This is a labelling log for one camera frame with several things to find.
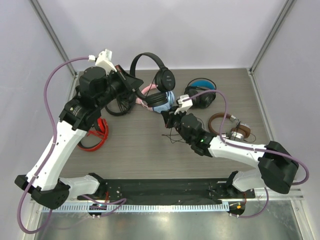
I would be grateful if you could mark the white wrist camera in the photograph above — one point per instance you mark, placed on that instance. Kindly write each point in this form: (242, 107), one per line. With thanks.
(184, 103)
(103, 60)

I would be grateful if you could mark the pink blue cat-ear headphones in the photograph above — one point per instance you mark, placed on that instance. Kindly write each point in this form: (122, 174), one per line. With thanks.
(157, 109)

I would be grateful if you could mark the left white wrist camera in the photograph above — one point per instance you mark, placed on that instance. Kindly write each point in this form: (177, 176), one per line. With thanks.
(103, 60)

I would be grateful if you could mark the aluminium rail front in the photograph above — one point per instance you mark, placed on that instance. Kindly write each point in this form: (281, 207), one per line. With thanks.
(260, 193)

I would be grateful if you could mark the brown leather headphones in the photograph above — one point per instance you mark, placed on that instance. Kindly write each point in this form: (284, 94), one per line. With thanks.
(239, 133)

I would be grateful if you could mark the black blue over-ear headphones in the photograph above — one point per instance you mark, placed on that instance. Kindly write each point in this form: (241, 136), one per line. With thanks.
(198, 87)

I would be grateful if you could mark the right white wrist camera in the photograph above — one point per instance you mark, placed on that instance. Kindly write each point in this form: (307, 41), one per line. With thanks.
(184, 103)

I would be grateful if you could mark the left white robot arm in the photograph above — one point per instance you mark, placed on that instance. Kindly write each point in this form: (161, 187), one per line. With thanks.
(43, 182)

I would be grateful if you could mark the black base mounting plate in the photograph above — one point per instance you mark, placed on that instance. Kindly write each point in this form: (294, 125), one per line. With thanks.
(169, 192)

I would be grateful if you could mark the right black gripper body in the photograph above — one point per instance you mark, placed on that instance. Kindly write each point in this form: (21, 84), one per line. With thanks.
(169, 119)

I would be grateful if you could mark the red headphones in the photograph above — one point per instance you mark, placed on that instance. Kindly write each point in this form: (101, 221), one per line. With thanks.
(101, 131)

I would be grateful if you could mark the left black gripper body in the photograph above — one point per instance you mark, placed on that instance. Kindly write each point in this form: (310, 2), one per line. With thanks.
(115, 87)

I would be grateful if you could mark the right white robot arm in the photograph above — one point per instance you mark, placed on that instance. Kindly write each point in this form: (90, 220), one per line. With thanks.
(272, 166)

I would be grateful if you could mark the black headphones with wrapped cable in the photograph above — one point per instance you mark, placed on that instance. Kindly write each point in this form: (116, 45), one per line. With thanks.
(121, 106)

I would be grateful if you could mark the black wired on-ear headphones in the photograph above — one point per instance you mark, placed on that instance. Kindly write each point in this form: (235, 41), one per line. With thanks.
(164, 81)

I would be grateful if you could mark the slotted cable duct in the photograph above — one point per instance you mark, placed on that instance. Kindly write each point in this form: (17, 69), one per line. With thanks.
(88, 207)

